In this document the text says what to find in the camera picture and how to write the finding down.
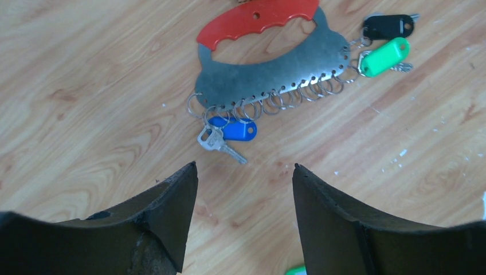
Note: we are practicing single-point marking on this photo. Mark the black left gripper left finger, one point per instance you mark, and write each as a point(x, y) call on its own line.
point(146, 234)

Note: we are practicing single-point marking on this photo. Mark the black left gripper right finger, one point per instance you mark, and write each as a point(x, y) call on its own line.
point(341, 235)

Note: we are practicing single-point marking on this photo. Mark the loose green key tag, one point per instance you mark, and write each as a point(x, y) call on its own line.
point(297, 270)

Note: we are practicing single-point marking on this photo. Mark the silver key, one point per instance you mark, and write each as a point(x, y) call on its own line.
point(212, 139)

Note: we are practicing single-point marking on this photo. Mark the blue key tag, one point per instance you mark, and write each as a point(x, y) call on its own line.
point(234, 130)

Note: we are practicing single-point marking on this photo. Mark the green key tag on holder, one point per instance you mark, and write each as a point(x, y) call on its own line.
point(390, 56)

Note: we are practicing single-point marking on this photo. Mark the black key tag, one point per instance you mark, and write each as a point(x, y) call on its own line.
point(388, 27)

